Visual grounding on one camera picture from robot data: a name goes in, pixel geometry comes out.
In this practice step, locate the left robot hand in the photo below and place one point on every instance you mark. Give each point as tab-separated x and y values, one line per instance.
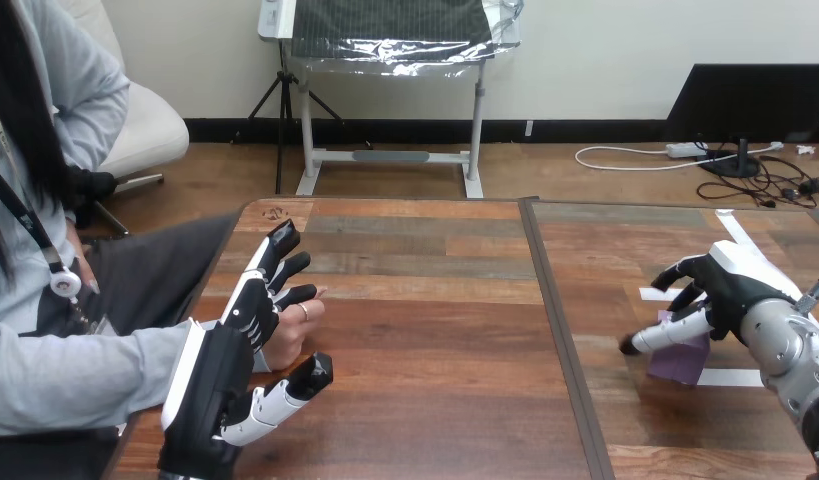
207	378

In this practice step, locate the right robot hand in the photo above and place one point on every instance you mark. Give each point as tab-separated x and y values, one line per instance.
730	285

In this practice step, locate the person's hand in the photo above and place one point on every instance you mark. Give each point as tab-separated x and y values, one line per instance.
293	331
86	268

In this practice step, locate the purple block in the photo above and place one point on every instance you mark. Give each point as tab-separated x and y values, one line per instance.
680	361

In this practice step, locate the person's forearm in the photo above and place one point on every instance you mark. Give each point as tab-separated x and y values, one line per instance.
84	378

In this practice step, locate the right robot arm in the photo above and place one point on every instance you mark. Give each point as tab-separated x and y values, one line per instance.
793	361

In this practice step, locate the person's body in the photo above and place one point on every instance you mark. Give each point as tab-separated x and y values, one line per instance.
25	166

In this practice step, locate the white power strip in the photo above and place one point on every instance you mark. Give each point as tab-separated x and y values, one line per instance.
686	150

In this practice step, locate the white cushioned chair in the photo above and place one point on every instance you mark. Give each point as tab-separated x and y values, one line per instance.
147	129

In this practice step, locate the dark screen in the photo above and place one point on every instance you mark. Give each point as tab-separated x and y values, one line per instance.
747	99

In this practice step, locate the white desk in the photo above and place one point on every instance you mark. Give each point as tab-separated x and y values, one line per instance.
389	157

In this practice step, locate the black tripod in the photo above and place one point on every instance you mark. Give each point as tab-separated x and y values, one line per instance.
284	99

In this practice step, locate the foil sheet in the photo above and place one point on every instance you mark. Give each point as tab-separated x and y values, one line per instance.
396	50

